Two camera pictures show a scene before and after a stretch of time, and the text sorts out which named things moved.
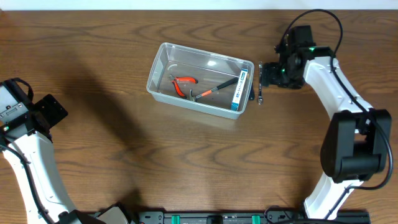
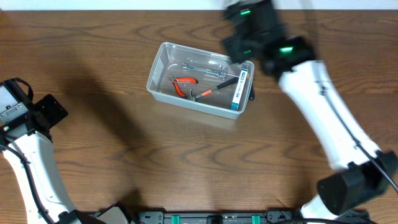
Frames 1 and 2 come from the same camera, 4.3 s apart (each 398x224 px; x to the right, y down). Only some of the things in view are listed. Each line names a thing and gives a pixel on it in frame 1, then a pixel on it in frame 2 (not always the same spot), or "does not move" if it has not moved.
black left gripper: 51,109 does not move
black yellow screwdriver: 252,95 does not move
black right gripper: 268,76 → 235,42
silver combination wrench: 260,99 → 218,73
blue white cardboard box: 239,89 does not move
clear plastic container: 201,80 does not move
